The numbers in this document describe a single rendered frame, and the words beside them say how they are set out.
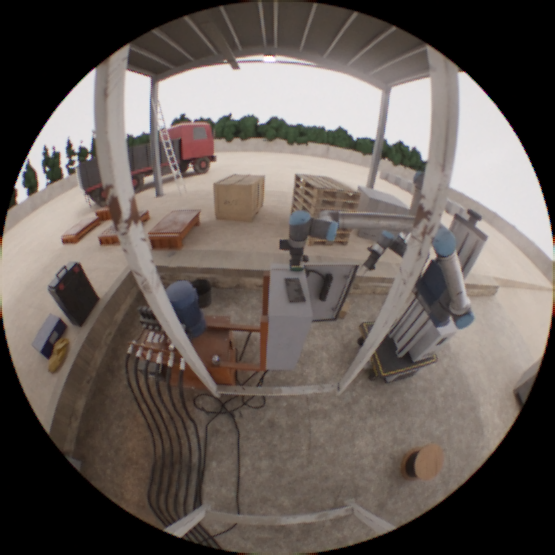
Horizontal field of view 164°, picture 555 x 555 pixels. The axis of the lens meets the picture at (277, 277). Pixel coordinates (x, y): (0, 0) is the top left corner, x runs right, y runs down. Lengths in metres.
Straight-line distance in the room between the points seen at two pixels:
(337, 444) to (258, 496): 0.85
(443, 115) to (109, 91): 0.74
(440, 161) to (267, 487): 2.16
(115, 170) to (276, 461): 2.03
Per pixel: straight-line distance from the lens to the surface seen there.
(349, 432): 2.09
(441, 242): 0.95
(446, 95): 0.59
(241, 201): 3.86
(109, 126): 0.52
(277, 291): 0.97
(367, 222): 0.98
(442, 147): 0.57
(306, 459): 1.96
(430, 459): 2.33
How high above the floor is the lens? 1.92
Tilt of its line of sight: 39 degrees down
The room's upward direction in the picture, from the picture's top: 5 degrees clockwise
